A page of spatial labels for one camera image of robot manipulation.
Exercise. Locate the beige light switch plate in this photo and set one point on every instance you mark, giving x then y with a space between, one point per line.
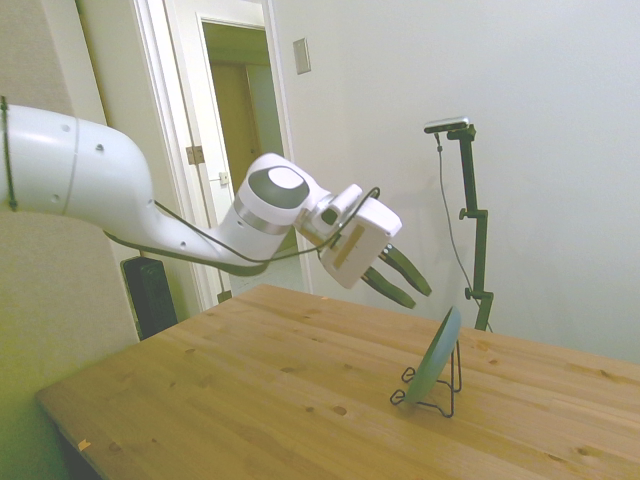
301 56

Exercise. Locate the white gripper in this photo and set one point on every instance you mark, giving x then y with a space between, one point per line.
375 245

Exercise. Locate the white door frame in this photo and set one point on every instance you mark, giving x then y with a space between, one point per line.
150 75

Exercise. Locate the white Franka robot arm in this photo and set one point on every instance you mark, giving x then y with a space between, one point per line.
75 165

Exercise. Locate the small orange tape scrap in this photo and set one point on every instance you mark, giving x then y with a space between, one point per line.
82 444

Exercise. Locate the slim wrist camera bar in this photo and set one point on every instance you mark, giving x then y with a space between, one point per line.
350 245

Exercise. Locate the camera on black stand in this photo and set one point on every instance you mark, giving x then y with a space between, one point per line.
441 170

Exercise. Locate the black camera stand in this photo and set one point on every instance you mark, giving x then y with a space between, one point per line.
480 260

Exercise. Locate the silver black stereo camera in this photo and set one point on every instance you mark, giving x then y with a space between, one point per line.
447 125

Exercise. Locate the dark teal round plate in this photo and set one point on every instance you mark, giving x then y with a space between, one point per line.
435 355

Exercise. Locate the brass door hinge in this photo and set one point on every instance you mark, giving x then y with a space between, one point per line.
195 155

